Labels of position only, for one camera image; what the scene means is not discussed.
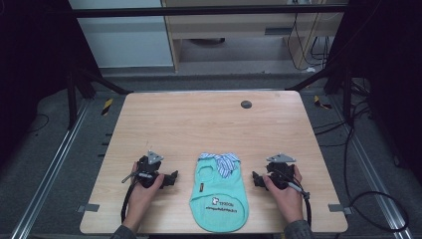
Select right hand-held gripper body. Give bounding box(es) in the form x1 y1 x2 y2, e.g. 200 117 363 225
265 152 297 191

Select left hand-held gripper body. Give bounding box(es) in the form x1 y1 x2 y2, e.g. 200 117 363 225
133 150 167 190

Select person's right hand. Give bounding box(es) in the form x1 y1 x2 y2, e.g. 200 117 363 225
262 164 305 225

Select person's left hand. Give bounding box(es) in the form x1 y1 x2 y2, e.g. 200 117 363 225
122 161 165 231

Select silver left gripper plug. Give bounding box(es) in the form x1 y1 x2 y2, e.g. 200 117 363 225
120 170 154 184

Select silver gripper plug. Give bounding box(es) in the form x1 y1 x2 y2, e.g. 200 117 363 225
286 180 311 200
120 170 154 184

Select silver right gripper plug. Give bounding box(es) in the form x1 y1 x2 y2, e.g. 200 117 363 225
286 180 311 200

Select mint green pet shirt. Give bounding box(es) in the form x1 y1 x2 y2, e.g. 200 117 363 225
188 151 250 234

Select black metal stand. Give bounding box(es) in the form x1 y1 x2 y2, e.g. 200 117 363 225
65 64 134 131
285 63 354 127

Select white cabinet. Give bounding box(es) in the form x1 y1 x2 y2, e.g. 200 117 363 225
68 0 175 70

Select black curtain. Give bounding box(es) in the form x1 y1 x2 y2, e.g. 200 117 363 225
326 0 422 187
0 0 103 167

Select light wooden desk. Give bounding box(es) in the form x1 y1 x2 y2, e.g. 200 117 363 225
160 0 346 74

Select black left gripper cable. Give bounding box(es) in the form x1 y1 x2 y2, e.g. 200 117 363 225
120 180 137 224

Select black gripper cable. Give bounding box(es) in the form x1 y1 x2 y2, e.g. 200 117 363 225
120 180 137 224
300 193 314 227

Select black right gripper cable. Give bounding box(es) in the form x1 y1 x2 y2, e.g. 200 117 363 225
300 193 314 227

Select black looped floor cable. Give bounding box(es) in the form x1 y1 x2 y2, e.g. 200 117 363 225
342 99 410 233

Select grey metal table bracket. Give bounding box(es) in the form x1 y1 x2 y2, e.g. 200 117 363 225
76 203 101 214
327 203 353 216

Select orange-handled tool on floor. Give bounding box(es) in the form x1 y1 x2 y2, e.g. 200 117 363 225
313 95 333 111

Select aluminium floor rail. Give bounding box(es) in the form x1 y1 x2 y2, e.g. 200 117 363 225
9 99 92 239
329 94 416 239

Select thin black floor cable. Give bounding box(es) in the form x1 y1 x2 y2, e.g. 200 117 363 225
27 113 51 135

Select black cables under desk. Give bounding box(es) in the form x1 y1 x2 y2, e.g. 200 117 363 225
286 0 332 73

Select black horizontal frame bar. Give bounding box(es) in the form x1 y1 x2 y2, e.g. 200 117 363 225
71 3 350 19

